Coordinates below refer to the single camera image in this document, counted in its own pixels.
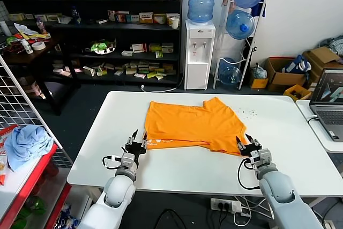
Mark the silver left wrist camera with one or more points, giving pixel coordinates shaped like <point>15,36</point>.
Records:
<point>127,160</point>

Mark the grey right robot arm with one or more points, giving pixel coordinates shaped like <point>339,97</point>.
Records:
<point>281,194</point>

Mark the pile of grey clothes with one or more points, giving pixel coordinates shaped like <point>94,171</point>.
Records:
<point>335,44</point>

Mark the white box red picture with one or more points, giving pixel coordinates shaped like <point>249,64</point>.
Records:
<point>122,17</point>

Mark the grey laptop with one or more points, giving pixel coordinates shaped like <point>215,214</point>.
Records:
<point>329,116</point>

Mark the white water dispenser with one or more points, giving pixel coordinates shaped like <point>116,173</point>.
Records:
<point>198,73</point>

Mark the white green medicine box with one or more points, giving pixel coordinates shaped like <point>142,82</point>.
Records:
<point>167,48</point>

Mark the red white snack package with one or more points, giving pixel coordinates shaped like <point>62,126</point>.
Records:
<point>6,132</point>

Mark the plain brown cardboard box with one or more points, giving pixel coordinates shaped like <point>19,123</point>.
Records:
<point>321,54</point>

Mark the blue white bag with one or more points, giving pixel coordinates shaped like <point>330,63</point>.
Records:
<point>294,64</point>

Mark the plain white medicine box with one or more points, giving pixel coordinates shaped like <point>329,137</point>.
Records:
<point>88,71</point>

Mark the small green medicine box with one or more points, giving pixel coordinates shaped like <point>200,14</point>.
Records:
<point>159,55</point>

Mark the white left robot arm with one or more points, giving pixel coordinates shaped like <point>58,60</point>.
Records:
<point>118,194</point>

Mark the white paper cup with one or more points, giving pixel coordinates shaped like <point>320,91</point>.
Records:
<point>174,23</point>

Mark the small yellow box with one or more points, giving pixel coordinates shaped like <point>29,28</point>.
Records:
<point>258,83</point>

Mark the white red medicine box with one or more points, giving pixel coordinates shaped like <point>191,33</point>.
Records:
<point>138,48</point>

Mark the large white table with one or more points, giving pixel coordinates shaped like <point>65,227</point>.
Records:
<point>281,132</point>

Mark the flat pink white box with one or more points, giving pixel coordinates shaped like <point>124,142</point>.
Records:
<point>140,76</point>

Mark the yellow white medicine box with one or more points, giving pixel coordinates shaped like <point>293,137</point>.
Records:
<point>146,18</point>

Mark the orange t-shirt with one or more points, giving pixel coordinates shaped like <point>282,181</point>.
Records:
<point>193,124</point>

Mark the white power strip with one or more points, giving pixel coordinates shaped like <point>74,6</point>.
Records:
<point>217,205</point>

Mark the black shelving unit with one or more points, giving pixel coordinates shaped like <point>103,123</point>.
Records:
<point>120,27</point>

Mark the white orange medicine box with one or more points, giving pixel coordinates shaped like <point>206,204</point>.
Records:
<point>168,16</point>

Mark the white jug rack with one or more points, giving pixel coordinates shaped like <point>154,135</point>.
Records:
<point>242,78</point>

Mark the small white bottle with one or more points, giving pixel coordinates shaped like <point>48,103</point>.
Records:
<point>27,48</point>

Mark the blue plastic bottle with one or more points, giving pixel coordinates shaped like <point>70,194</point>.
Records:
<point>75,17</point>

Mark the flat white medicine box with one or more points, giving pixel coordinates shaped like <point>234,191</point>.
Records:
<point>127,53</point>

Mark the steel bowl with green packets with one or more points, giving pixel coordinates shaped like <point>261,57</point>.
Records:
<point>100,48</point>

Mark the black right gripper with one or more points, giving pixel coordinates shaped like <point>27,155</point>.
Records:
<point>249,150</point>

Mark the colourful paper pile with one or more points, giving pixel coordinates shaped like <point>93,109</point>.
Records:
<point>24,32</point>

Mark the yellow green medicine box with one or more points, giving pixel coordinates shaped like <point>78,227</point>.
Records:
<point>159,19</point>
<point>155,48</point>

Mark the green plastic bottle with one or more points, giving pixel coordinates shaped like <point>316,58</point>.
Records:
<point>32,205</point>

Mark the dark wooden table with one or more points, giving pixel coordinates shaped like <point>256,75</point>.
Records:
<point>16,56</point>

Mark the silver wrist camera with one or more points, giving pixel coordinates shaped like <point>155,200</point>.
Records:
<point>264,158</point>
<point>127,160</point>

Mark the clear plastic bag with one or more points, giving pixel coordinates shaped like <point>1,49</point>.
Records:
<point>258,73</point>

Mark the small white side table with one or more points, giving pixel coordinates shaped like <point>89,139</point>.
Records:
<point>302,108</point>

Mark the open cardboard box red rim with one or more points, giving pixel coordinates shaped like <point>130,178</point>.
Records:
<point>284,80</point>

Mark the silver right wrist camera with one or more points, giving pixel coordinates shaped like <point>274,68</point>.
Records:
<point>264,158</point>

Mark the green snack bag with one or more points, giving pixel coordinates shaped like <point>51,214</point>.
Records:
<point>12,40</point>

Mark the red white cart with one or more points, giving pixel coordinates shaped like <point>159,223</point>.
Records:
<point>16,186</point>

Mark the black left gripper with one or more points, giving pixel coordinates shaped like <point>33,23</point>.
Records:
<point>135,148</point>

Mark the light blue cloth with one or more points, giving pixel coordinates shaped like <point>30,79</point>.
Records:
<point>26,143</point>

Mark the masking tape roll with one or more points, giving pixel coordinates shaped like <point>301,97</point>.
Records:
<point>37,48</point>

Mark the yellow plastic bin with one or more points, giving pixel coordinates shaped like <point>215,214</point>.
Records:
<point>290,92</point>

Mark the blue white package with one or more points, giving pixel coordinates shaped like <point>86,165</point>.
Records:
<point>64,218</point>

